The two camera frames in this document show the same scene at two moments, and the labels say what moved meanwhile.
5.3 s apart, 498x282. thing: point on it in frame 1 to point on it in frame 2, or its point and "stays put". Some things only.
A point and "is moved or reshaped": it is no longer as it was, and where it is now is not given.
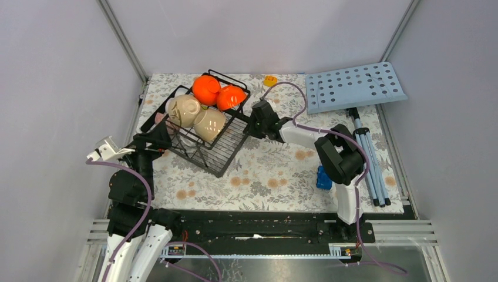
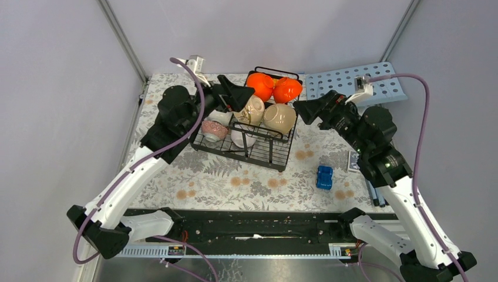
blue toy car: (323, 181) stays put
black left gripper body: (144, 158) to (223, 103)
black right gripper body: (256, 128) to (340, 117)
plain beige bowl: (209, 124) is moved or reshaped
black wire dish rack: (205, 122) is moved or reshaped
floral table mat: (261, 175) stays put
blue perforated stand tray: (345, 90) stays put
